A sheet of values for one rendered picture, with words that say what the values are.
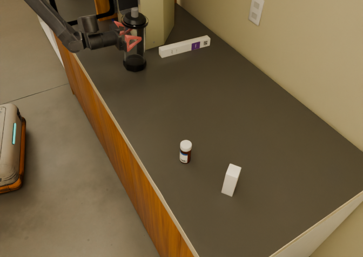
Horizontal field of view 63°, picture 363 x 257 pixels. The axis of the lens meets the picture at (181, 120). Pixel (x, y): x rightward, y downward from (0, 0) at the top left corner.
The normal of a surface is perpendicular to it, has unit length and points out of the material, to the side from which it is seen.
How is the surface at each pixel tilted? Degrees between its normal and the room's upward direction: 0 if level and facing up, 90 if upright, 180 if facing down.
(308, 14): 90
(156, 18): 90
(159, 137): 0
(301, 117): 0
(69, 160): 0
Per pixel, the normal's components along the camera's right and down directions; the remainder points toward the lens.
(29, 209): 0.03, -0.69
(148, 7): 0.52, 0.63
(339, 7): -0.86, 0.36
